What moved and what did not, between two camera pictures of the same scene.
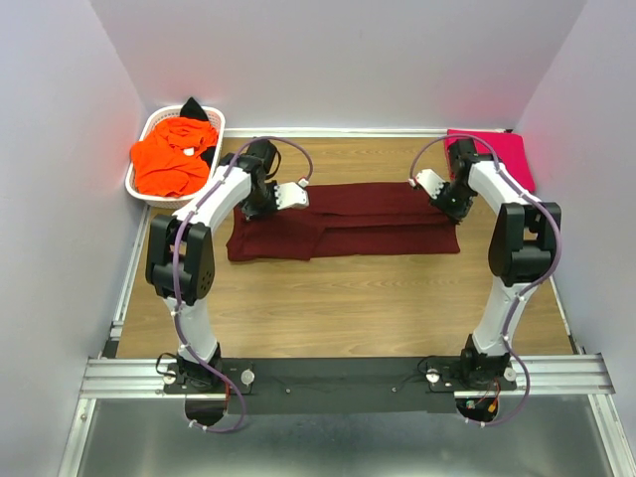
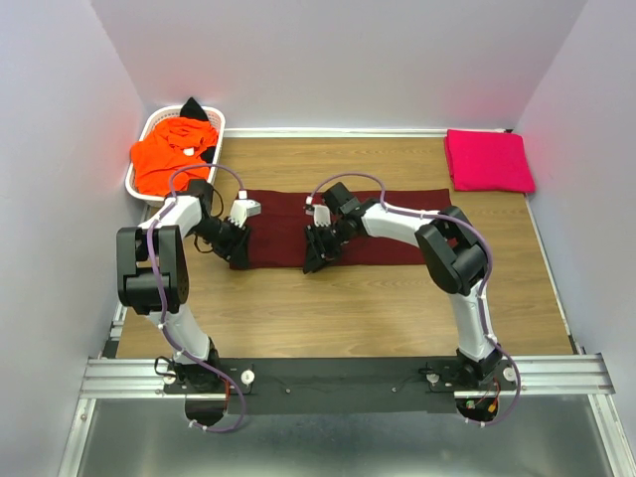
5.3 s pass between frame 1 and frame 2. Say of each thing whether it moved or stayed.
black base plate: stayed
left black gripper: moved
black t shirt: stayed
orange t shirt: stayed
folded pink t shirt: stayed
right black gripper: moved
